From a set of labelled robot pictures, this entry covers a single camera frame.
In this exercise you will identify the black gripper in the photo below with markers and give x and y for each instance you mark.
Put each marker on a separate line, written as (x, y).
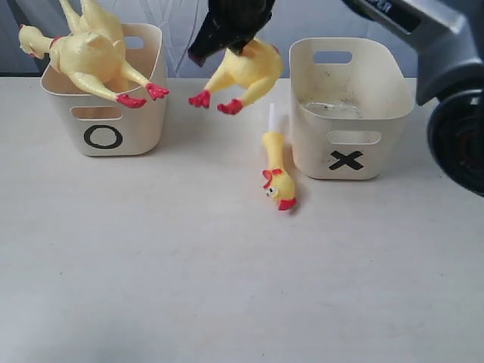
(230, 24)

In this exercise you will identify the headless yellow rubber chicken body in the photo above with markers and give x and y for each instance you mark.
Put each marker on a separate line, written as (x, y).
(256, 70)

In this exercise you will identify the yellow rubber chicken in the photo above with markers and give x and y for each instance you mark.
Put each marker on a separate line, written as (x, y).
(94, 61)
(97, 20)

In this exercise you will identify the yellow rubber chicken top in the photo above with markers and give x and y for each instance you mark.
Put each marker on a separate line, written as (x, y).
(94, 61)

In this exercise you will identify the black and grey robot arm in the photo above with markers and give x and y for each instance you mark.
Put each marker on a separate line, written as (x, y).
(448, 39)

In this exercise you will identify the white bin marked X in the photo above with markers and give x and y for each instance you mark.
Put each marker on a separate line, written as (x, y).
(349, 102)

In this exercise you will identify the white bin marked O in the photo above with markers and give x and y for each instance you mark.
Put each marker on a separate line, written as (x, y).
(98, 127)

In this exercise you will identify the detached yellow chicken head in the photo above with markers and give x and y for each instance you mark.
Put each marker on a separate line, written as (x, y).
(279, 186)

